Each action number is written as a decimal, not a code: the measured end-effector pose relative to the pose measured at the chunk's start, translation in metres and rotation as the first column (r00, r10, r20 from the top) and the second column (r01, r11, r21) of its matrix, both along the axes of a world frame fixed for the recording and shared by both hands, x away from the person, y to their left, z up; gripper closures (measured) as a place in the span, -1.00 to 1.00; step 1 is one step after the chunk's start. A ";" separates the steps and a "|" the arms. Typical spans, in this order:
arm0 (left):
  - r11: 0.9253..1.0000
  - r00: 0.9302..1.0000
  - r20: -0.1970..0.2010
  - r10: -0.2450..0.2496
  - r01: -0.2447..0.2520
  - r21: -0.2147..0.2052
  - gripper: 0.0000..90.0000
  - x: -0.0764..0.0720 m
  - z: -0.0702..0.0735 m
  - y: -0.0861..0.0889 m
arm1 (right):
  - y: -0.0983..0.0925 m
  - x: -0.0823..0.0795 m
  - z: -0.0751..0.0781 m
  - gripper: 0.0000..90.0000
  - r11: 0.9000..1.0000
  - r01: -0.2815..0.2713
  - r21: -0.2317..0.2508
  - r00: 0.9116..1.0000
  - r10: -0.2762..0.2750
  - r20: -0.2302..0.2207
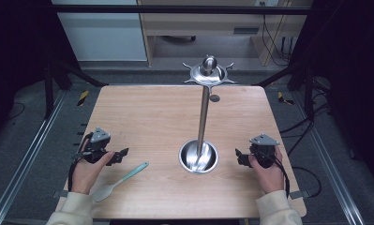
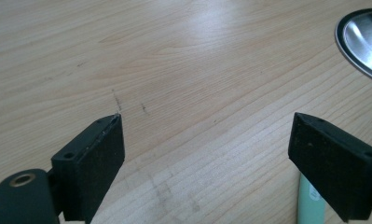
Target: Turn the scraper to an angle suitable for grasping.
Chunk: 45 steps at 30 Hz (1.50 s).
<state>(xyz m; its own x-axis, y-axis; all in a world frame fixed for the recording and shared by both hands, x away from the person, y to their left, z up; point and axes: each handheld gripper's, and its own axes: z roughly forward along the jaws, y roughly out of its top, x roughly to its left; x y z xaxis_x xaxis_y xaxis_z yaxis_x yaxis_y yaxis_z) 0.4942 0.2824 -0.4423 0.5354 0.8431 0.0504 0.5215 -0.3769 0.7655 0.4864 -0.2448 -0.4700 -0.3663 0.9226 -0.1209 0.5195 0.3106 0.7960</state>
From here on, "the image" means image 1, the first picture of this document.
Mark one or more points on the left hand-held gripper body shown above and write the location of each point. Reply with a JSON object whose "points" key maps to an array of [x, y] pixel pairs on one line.
{"points": [[97, 144]]}

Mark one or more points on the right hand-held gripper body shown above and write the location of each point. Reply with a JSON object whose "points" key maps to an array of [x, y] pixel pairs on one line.
{"points": [[264, 151]]}

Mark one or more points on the black curtain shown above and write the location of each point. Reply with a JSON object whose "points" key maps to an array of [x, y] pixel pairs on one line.
{"points": [[353, 62], [16, 47]]}

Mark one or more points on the black metal stand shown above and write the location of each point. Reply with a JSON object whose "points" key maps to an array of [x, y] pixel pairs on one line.
{"points": [[306, 90], [50, 90]]}

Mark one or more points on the dark round table grommet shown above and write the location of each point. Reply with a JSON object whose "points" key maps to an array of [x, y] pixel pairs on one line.
{"points": [[214, 98]]}

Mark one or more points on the black yellow tape piece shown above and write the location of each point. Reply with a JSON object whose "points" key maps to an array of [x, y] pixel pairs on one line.
{"points": [[283, 98], [83, 97]]}

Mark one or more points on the person's left hand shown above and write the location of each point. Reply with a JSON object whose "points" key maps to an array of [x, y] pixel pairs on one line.
{"points": [[86, 176]]}

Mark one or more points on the black horizontal frame bar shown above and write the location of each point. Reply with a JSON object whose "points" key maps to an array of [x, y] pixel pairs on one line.
{"points": [[175, 9]]}

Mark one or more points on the steel utensil stand with hooks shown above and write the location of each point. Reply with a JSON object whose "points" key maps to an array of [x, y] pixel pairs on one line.
{"points": [[203, 118]]}

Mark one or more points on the white cabinet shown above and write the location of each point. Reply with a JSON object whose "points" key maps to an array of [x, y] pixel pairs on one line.
{"points": [[103, 34]]}

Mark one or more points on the person's right hand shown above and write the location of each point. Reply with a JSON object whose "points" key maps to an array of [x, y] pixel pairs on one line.
{"points": [[270, 179]]}

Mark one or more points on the grey table clamp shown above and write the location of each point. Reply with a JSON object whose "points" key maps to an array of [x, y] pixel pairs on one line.
{"points": [[59, 194], [299, 194]]}

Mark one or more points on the aluminium floor rail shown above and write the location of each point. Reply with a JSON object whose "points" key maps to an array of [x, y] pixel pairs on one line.
{"points": [[25, 159], [328, 159]]}

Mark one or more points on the light teal silicone spatula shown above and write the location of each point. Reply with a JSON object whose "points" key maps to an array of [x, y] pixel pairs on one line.
{"points": [[125, 179]]}

